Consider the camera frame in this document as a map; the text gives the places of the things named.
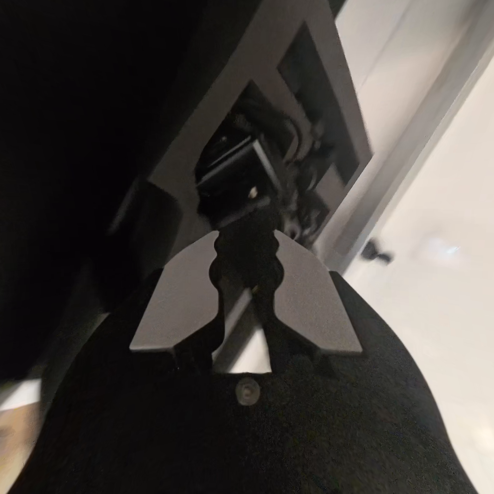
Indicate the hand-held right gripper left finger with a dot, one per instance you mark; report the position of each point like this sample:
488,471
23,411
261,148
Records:
173,308

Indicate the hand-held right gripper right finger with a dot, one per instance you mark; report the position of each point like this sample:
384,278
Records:
312,308

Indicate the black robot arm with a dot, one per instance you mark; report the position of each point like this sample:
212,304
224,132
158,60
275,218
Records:
231,162

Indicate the black foam insert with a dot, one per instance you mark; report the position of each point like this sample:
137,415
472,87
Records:
247,50

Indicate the small black clip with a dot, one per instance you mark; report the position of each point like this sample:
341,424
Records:
376,251

